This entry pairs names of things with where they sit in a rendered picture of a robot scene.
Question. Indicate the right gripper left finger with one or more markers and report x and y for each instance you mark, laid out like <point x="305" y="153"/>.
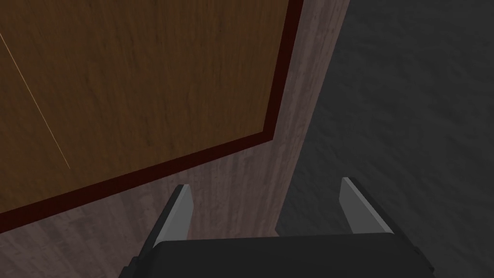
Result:
<point x="177" y="220"/>

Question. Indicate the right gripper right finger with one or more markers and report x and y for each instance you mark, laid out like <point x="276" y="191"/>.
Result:
<point x="361" y="216"/>

